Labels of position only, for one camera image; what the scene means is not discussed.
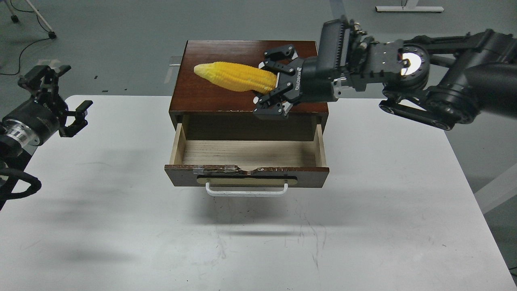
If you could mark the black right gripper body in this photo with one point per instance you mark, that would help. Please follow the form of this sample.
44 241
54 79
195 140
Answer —
32 123

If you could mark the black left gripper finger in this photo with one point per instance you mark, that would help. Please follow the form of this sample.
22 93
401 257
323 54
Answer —
276 104
282 60

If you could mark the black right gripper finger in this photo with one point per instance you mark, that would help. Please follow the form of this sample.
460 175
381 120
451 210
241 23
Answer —
79 122
43 82

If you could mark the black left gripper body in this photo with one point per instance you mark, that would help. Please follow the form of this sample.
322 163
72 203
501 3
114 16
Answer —
311 86

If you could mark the yellow corn cob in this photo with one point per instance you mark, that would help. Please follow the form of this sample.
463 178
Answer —
237 77

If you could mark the wooden drawer with white handle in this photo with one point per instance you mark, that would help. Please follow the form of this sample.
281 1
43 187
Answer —
248 167

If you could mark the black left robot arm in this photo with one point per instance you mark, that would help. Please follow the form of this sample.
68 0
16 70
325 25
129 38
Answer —
221 139

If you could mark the white wheeled stand leg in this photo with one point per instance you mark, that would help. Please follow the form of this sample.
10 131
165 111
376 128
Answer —
40 18

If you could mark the white desk foot bar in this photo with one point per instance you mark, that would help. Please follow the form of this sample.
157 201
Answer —
409 6

